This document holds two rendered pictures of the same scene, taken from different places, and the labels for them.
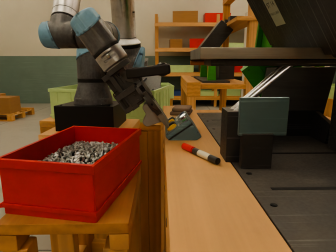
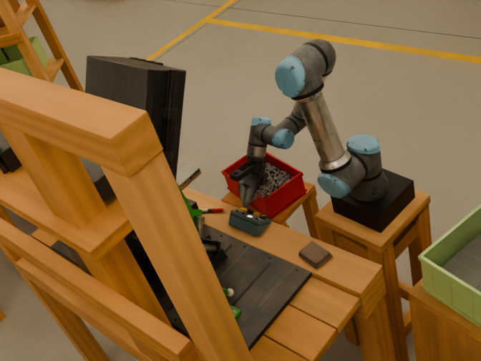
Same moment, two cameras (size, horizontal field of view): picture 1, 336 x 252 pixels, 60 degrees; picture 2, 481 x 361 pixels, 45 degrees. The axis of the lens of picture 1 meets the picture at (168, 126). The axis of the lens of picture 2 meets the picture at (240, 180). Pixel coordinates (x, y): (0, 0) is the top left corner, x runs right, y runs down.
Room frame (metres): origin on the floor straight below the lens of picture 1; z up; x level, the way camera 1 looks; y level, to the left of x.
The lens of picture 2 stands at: (2.22, -1.03, 2.43)
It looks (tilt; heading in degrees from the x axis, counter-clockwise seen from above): 38 degrees down; 144
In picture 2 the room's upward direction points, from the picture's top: 19 degrees counter-clockwise
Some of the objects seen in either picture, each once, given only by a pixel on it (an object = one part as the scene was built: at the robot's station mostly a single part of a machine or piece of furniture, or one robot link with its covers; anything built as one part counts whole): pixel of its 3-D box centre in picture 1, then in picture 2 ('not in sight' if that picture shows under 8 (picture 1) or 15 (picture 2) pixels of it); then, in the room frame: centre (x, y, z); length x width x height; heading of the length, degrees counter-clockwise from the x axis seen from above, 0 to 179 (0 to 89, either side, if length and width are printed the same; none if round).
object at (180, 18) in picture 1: (215, 60); not in sight; (7.48, -1.19, 1.14); 3.01 x 0.54 x 2.28; 90
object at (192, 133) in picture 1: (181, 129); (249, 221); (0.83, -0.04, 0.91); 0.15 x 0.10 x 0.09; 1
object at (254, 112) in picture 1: (261, 132); not in sight; (0.56, -0.18, 0.97); 0.10 x 0.02 x 0.14; 91
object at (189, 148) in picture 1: (199, 152); (208, 210); (0.62, -0.07, 0.91); 0.13 x 0.02 x 0.02; 29
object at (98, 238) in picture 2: not in sight; (39, 178); (0.66, -0.60, 1.52); 0.90 x 0.25 x 0.04; 1
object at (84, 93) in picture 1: (93, 91); (366, 177); (1.17, 0.30, 0.99); 0.15 x 0.15 x 0.10
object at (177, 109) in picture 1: (181, 110); (315, 253); (1.17, -0.05, 0.91); 0.10 x 0.08 x 0.03; 168
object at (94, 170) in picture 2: not in sight; (94, 177); (0.95, -0.56, 1.59); 0.15 x 0.07 x 0.07; 1
